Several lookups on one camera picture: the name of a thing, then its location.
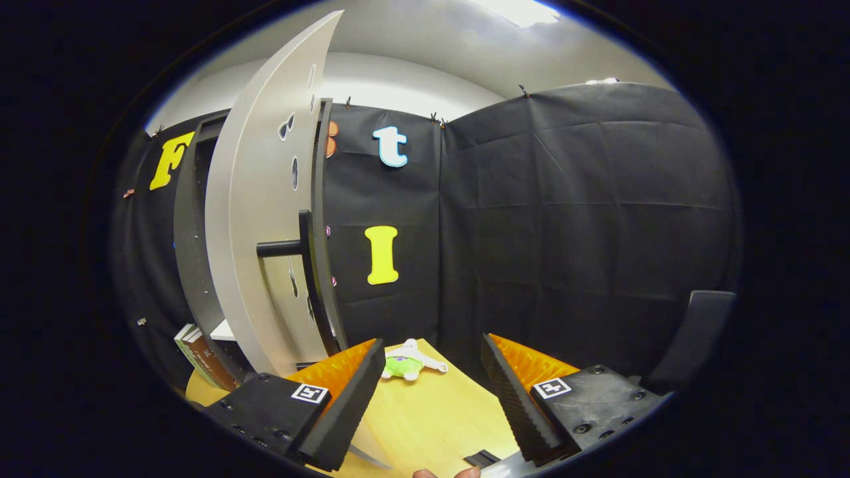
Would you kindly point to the white cabinet shelf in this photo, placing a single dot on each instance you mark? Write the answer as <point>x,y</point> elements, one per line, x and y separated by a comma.
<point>224,332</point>

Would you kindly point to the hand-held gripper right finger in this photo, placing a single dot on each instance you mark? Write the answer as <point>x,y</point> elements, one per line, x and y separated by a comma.
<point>514,405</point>

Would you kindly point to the small ceiling light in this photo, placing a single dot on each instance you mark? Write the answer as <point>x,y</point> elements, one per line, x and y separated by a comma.
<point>601,81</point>

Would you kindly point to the long ceiling light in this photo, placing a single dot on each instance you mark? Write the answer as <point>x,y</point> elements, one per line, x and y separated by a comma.
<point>521,12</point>

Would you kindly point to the dark grey cabinet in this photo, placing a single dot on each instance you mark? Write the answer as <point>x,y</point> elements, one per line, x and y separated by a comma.
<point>189,252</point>

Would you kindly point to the thin brown book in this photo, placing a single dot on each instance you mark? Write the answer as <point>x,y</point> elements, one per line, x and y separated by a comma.
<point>194,348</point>

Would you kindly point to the thick brown book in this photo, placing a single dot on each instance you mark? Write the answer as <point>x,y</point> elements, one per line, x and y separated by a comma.
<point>212,368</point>

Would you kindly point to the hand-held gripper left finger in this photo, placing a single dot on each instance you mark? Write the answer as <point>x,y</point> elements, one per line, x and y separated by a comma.
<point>348,408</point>

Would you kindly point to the green white plush toy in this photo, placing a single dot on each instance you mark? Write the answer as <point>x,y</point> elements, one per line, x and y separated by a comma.
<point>402,366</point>

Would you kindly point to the beige cabinet door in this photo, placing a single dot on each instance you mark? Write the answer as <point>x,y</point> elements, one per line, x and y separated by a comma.
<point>246,199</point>

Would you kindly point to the black backdrop cloth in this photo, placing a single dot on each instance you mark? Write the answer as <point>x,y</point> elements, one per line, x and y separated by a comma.
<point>564,232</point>

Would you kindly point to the small black block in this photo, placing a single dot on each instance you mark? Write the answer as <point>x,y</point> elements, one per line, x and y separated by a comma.
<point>481,458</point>

